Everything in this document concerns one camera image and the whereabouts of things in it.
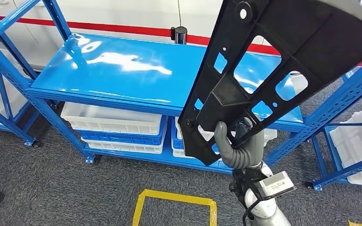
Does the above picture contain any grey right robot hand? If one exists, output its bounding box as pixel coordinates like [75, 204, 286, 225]
[213, 118, 265, 165]

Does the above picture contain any black plastic frame part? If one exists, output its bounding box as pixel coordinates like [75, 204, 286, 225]
[177, 0, 362, 167]

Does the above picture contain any blue plastic bin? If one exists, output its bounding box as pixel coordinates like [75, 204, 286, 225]
[171, 120, 222, 156]
[76, 116, 168, 146]

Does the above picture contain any white car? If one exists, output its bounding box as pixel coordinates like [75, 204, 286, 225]
[0, 0, 283, 73]

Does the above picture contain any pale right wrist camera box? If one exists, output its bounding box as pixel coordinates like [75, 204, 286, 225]
[255, 170, 296, 200]

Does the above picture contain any black barrier post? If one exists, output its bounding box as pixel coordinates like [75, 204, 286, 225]
[170, 26, 188, 45]

